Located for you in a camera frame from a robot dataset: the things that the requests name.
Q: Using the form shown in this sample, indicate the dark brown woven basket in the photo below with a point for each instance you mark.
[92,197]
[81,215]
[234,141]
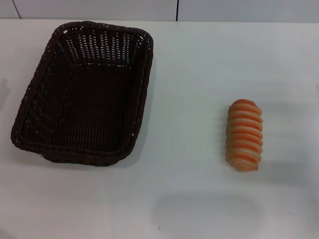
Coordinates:
[82,104]

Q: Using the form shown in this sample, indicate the orange striped bread roll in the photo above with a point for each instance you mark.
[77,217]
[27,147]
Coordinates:
[244,135]

